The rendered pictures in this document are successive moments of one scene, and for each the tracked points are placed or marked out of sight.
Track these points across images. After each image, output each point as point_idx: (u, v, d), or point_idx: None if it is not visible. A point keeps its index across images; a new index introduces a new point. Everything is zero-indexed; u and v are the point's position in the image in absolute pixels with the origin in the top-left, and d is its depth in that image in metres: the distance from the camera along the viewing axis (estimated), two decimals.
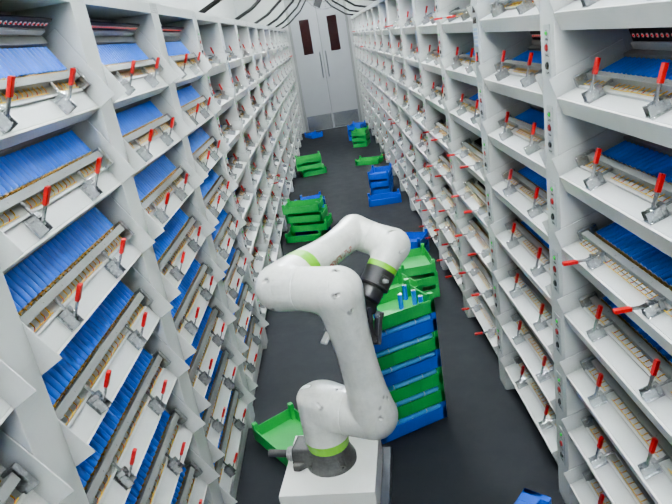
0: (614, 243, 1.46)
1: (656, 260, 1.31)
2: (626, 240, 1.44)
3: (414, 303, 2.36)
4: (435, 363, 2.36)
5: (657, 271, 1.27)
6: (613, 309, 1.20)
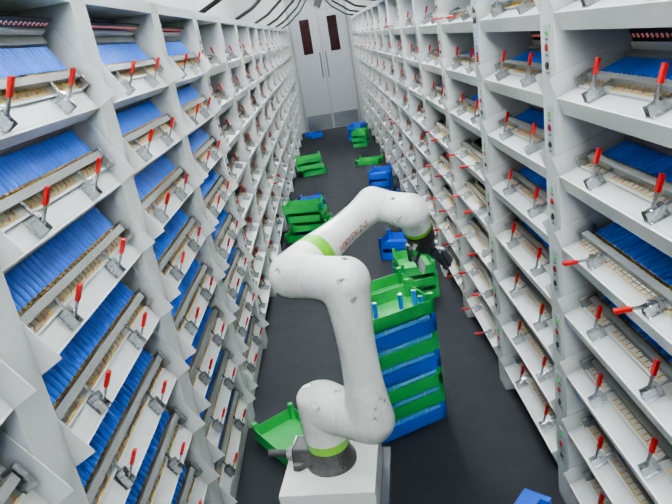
0: (614, 243, 1.46)
1: (656, 260, 1.31)
2: (626, 240, 1.44)
3: (414, 303, 2.36)
4: (435, 363, 2.36)
5: (657, 271, 1.27)
6: (613, 309, 1.20)
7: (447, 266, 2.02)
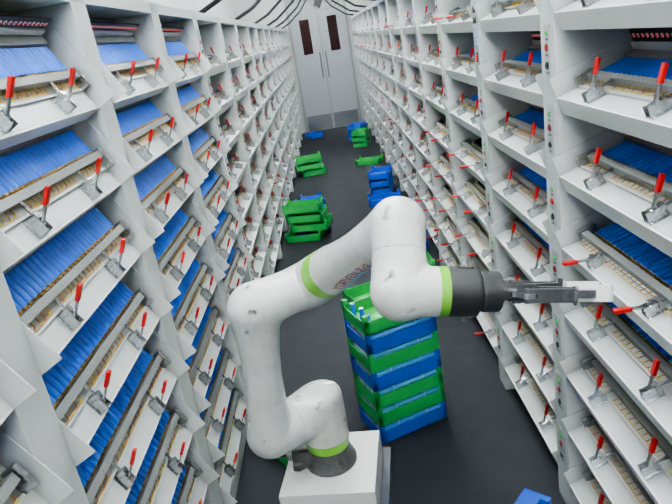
0: (614, 243, 1.46)
1: (656, 260, 1.31)
2: (626, 240, 1.44)
3: None
4: (435, 363, 2.36)
5: (657, 271, 1.27)
6: (613, 309, 1.20)
7: (566, 287, 1.14)
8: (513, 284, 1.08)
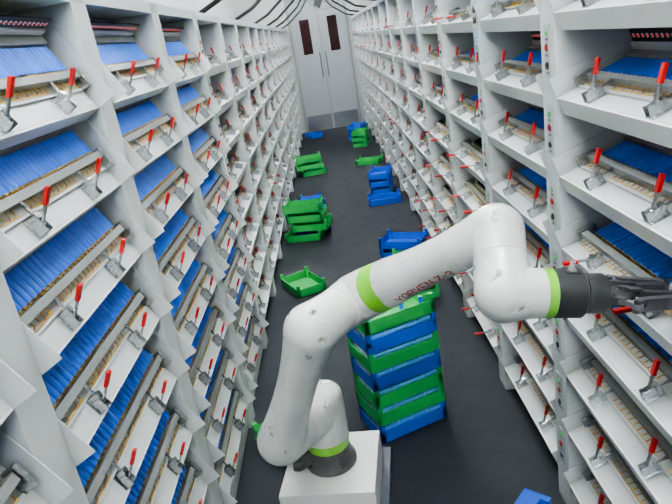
0: (614, 243, 1.46)
1: (656, 260, 1.31)
2: (626, 240, 1.44)
3: None
4: (435, 363, 2.36)
5: (657, 271, 1.27)
6: (613, 309, 1.20)
7: (671, 286, 1.13)
8: (619, 289, 1.09)
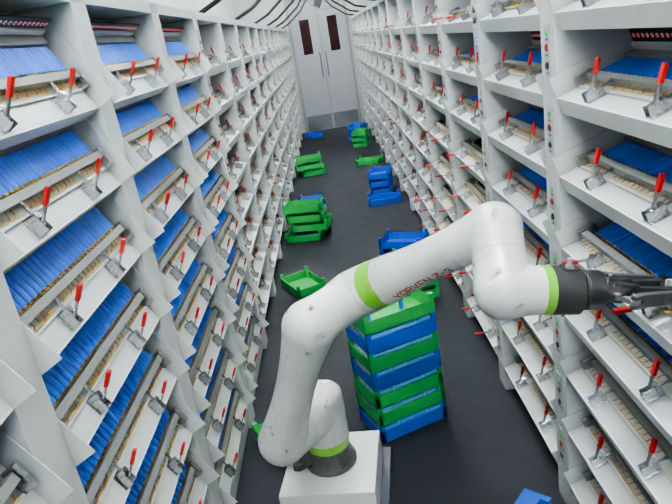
0: (614, 243, 1.46)
1: (656, 260, 1.31)
2: (626, 240, 1.44)
3: None
4: (435, 363, 2.36)
5: (657, 271, 1.27)
6: (613, 309, 1.20)
7: (666, 282, 1.15)
8: (616, 285, 1.10)
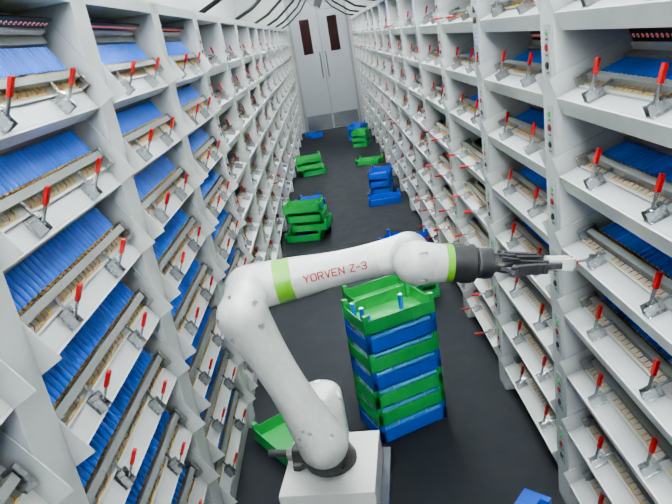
0: (619, 240, 1.46)
1: (663, 256, 1.31)
2: (631, 237, 1.44)
3: None
4: (435, 363, 2.36)
5: (664, 267, 1.27)
6: (661, 272, 1.17)
7: (553, 267, 1.43)
8: None
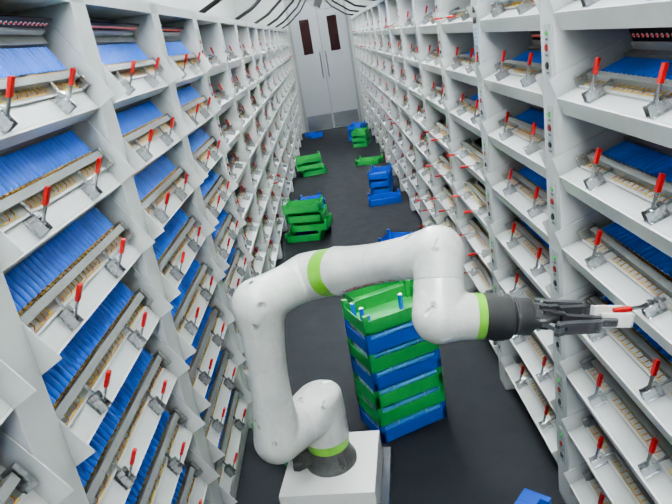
0: (620, 240, 1.46)
1: (663, 257, 1.31)
2: (632, 237, 1.44)
3: None
4: (435, 363, 2.36)
5: (664, 268, 1.27)
6: (613, 308, 1.20)
7: (607, 324, 1.17)
8: None
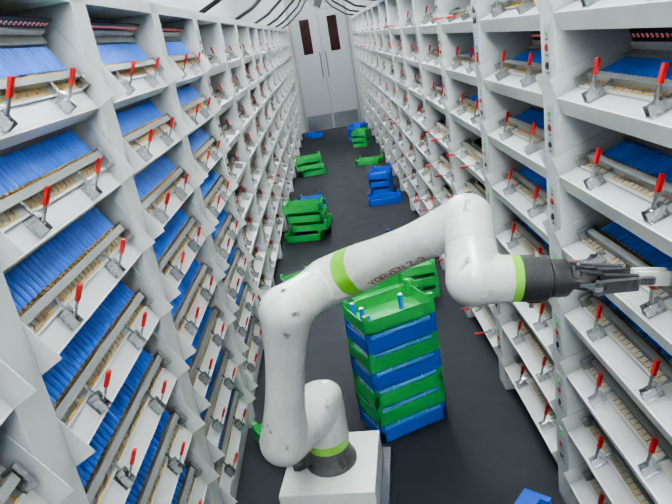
0: (620, 240, 1.46)
1: (663, 257, 1.31)
2: (632, 237, 1.44)
3: None
4: (435, 363, 2.36)
5: None
6: None
7: (644, 282, 1.15)
8: None
